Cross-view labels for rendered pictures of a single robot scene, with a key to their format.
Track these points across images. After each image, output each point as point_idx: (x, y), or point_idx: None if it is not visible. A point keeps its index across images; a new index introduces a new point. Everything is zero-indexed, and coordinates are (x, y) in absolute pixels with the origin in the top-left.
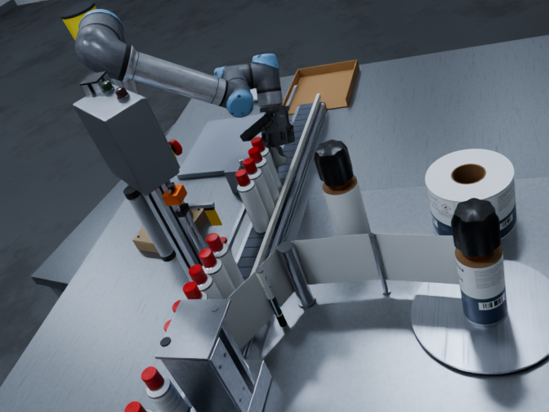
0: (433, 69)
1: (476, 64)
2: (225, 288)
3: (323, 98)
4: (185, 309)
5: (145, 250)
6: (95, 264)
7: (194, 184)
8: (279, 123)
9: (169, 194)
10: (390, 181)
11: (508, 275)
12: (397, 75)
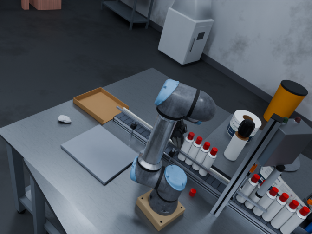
0: (134, 86)
1: (147, 82)
2: None
3: (109, 110)
4: None
5: (163, 227)
6: None
7: (120, 181)
8: (181, 123)
9: (255, 165)
10: (194, 133)
11: None
12: (125, 91)
